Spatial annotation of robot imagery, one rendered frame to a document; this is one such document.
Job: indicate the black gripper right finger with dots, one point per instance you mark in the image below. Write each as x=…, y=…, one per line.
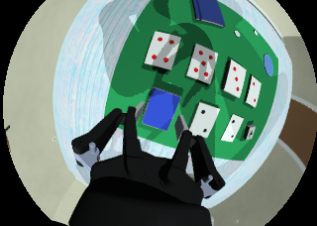
x=205, y=173

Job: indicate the blue round disc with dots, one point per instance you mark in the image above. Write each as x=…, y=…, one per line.
x=268, y=65

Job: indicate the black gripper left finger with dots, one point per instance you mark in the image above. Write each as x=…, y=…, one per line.
x=88, y=147

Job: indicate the green rectangular mat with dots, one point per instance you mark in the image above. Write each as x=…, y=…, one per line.
x=133, y=80

